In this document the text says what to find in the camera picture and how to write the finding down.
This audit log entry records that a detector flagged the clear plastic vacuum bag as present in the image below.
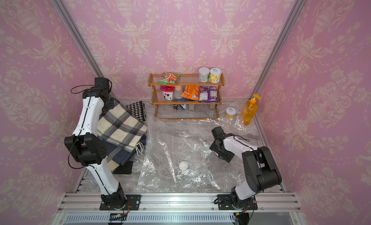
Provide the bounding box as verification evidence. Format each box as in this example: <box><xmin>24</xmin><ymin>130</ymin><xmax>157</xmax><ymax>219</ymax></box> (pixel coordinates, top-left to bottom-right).
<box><xmin>138</xmin><ymin>116</ymin><xmax>263</xmax><ymax>193</ymax></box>

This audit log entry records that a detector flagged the black white houndstooth scarf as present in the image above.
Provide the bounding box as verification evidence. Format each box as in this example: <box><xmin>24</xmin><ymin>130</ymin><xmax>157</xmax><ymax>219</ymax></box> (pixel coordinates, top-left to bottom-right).
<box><xmin>126</xmin><ymin>101</ymin><xmax>146</xmax><ymax>121</ymax></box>

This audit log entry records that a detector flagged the navy grey plaid scarf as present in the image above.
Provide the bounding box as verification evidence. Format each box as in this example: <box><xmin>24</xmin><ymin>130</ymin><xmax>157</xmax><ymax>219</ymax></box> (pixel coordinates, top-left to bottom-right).
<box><xmin>103</xmin><ymin>134</ymin><xmax>147</xmax><ymax>166</ymax></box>

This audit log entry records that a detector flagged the cream black plaid scarf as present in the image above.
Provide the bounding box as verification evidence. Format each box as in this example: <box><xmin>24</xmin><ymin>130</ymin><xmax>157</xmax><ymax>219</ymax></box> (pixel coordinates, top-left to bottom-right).
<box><xmin>98</xmin><ymin>99</ymin><xmax>147</xmax><ymax>152</ymax></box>

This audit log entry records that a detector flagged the beige brown plaid scarf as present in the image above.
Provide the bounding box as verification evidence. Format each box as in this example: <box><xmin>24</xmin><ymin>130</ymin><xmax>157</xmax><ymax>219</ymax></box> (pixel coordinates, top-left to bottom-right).
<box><xmin>107</xmin><ymin>156</ymin><xmax>120</xmax><ymax>172</ymax></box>

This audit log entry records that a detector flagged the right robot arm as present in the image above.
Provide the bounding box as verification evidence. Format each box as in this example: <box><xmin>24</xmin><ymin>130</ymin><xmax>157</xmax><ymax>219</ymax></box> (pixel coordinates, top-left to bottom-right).
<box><xmin>209</xmin><ymin>126</ymin><xmax>282</xmax><ymax>210</ymax></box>

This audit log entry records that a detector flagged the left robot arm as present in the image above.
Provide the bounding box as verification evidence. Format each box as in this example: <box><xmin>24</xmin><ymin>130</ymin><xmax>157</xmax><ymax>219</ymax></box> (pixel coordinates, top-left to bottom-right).
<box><xmin>64</xmin><ymin>77</ymin><xmax>129</xmax><ymax>212</ymax></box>

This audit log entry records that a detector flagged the white vacuum bag valve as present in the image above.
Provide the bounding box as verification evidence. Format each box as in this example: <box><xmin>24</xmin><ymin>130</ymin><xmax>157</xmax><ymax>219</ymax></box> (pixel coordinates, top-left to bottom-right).
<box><xmin>179</xmin><ymin>161</ymin><xmax>188</xmax><ymax>171</ymax></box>

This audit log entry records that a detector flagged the purple snack bag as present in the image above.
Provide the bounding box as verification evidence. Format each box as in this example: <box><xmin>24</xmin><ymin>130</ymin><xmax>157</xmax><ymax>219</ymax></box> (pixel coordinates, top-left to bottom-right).
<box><xmin>199</xmin><ymin>86</ymin><xmax>219</xmax><ymax>103</ymax></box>

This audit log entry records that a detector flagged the orange snack bag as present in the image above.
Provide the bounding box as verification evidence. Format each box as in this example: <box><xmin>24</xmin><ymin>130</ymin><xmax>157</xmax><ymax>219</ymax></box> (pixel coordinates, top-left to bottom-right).
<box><xmin>182</xmin><ymin>85</ymin><xmax>200</xmax><ymax>101</ymax></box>

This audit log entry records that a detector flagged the orange soap pump bottle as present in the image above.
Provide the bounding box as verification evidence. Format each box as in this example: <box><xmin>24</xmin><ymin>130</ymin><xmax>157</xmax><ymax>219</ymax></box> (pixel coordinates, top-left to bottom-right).
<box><xmin>241</xmin><ymin>94</ymin><xmax>261</xmax><ymax>126</ymax></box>

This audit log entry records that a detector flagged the small white bottle on shelf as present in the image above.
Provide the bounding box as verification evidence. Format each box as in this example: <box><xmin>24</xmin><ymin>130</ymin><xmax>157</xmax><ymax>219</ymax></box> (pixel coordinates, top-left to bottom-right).
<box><xmin>174</xmin><ymin>85</ymin><xmax>183</xmax><ymax>99</ymax></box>

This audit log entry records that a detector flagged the yellow white cup can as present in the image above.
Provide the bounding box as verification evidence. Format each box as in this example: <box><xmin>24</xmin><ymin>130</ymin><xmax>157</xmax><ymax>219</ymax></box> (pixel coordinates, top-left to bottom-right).
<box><xmin>209</xmin><ymin>68</ymin><xmax>222</xmax><ymax>83</ymax></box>

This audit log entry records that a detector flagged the pink lid yogurt cup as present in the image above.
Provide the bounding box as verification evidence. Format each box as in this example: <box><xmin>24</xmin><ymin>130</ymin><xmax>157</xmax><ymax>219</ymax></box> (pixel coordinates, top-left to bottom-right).
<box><xmin>160</xmin><ymin>85</ymin><xmax>175</xmax><ymax>101</ymax></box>

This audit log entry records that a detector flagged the green white cup can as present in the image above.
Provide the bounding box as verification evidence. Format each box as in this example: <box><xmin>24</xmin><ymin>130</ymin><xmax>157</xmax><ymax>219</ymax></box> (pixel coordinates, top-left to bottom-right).
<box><xmin>199</xmin><ymin>67</ymin><xmax>210</xmax><ymax>83</ymax></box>

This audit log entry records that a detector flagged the red green snack packet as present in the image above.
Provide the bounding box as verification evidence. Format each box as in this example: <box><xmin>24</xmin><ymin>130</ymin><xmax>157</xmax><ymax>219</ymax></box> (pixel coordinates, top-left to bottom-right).
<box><xmin>157</xmin><ymin>72</ymin><xmax>181</xmax><ymax>87</ymax></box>

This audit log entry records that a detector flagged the wooden three-tier shelf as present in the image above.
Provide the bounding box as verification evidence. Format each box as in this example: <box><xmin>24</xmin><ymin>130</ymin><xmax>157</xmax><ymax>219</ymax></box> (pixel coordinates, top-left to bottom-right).
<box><xmin>147</xmin><ymin>73</ymin><xmax>225</xmax><ymax>120</ymax></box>

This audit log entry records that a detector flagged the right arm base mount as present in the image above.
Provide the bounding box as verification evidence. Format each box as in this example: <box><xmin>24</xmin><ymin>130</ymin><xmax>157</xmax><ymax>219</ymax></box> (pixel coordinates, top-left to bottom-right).
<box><xmin>214</xmin><ymin>194</ymin><xmax>258</xmax><ymax>212</ymax></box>

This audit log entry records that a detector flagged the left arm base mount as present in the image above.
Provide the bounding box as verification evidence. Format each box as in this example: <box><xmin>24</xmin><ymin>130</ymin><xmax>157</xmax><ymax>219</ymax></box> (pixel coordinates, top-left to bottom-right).
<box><xmin>100</xmin><ymin>195</ymin><xmax>141</xmax><ymax>211</ymax></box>

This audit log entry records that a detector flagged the aluminium front rail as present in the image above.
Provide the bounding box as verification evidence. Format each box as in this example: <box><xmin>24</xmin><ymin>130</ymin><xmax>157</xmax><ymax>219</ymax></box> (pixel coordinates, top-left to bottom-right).
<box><xmin>57</xmin><ymin>192</ymin><xmax>301</xmax><ymax>213</ymax></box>

